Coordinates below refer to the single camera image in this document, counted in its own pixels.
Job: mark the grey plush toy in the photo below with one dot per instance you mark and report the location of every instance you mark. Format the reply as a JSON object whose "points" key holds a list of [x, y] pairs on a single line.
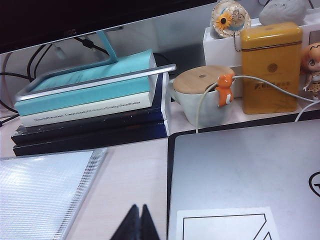
{"points": [[282, 12]]}

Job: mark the straw hat sunflower ornament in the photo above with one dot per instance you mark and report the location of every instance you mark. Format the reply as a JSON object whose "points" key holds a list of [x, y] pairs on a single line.
{"points": [[231, 17]]}

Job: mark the white spine book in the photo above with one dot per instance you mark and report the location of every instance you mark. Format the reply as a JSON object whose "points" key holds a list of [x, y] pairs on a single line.
{"points": [[75, 111]]}

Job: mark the teal cover book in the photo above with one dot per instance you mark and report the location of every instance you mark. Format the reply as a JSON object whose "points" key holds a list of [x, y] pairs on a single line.
{"points": [[100, 87]]}

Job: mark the silver laptop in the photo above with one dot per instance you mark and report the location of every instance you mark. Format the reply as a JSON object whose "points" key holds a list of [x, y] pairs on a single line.
{"points": [[237, 170]]}

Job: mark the teal and silver monitor stand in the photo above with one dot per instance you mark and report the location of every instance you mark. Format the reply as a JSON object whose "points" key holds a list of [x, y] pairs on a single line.
{"points": [[108, 47]]}

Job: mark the yellow rectangular tin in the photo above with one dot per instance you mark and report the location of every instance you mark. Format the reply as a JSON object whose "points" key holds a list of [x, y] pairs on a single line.
{"points": [[271, 62]]}

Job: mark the large black computer monitor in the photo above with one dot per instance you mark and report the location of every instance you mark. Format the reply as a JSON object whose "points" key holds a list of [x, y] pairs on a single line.
{"points": [[50, 20]]}

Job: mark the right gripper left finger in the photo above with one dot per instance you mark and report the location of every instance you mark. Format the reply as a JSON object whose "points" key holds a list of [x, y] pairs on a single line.
{"points": [[133, 225]]}

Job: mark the white ceramic mug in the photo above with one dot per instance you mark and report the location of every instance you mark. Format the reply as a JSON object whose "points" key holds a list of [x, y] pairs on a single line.
{"points": [[185, 107]]}

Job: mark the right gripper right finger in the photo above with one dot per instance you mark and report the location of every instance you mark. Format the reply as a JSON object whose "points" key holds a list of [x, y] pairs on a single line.
{"points": [[148, 225]]}

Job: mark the orange haired anime figurine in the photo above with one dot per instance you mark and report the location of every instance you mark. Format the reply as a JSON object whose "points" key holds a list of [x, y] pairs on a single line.
{"points": [[312, 60]]}

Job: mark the round wooden mug lid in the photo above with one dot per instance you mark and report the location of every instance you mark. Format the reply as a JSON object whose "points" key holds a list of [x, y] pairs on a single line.
{"points": [[195, 80]]}

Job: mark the white desk organizer box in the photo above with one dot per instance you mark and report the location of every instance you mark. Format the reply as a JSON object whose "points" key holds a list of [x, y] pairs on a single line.
{"points": [[222, 52]]}

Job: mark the transparent plastic zipper file bag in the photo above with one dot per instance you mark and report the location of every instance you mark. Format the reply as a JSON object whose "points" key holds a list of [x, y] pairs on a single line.
{"points": [[37, 190]]}

